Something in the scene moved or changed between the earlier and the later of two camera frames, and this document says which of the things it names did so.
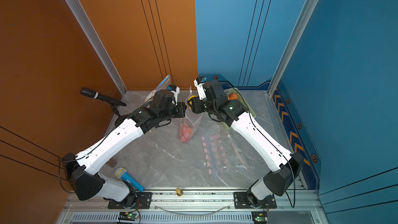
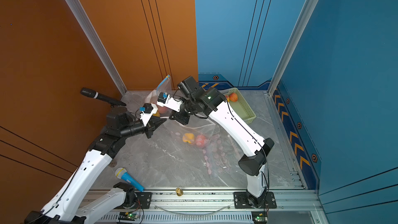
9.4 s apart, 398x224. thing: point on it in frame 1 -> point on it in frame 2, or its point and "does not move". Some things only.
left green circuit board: x=129 y=215 does not move
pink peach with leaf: x=184 y=127 -> x=200 y=140
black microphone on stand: x=93 y=94 does not move
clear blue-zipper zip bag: x=164 y=84 does not move
